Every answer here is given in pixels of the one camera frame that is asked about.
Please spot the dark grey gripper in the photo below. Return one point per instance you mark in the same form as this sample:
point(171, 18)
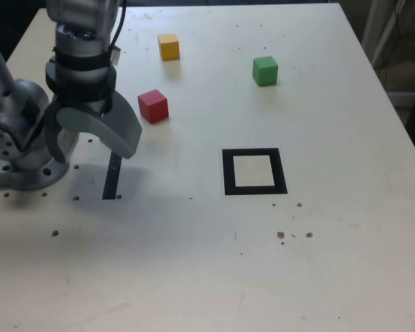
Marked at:
point(86, 105)

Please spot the red cube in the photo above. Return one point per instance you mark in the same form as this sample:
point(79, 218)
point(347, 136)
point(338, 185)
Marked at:
point(154, 105)

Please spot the yellow cube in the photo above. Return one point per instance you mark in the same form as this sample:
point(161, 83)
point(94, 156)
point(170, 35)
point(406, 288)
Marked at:
point(168, 46)

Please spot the green cube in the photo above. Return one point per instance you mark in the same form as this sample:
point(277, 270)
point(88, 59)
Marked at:
point(265, 71)

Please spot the black tape square outline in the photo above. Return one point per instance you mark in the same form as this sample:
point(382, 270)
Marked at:
point(228, 173)

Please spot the black tape strip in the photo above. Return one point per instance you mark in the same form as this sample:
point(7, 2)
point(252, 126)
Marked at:
point(111, 180)

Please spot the white background frame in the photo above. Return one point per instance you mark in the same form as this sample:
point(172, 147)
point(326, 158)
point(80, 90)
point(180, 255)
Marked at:
point(380, 31)

